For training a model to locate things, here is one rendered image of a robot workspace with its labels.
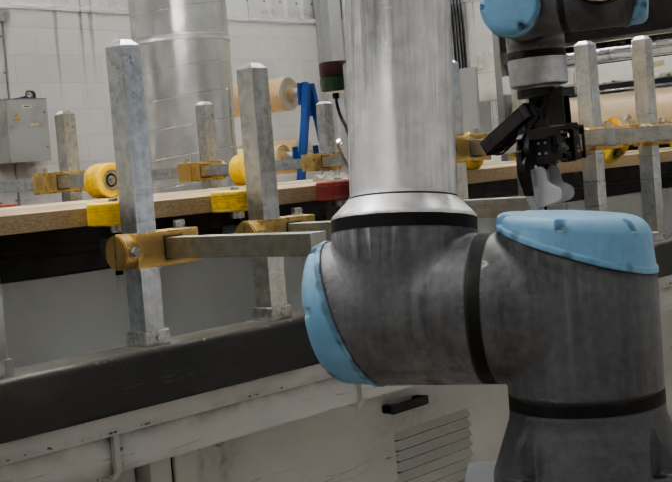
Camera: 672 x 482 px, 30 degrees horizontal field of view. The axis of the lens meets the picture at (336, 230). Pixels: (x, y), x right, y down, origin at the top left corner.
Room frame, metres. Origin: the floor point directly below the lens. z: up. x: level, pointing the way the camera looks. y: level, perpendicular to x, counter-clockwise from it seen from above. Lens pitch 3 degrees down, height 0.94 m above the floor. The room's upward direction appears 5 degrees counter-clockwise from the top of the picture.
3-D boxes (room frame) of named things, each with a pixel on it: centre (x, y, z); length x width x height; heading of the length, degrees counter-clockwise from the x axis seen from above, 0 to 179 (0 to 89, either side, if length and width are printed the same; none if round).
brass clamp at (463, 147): (2.35, -0.24, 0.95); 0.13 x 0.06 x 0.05; 138
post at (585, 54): (2.70, -0.56, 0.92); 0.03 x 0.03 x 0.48; 48
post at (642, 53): (2.89, -0.73, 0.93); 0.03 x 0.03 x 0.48; 48
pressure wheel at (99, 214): (1.88, 0.33, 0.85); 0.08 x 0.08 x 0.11
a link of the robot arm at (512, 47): (1.95, -0.33, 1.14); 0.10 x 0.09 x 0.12; 159
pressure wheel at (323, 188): (2.25, -0.01, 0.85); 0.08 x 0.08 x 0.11
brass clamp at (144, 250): (1.80, 0.26, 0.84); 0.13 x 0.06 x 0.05; 138
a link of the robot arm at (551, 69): (1.96, -0.33, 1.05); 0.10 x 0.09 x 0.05; 137
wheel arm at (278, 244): (1.75, 0.18, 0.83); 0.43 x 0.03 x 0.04; 48
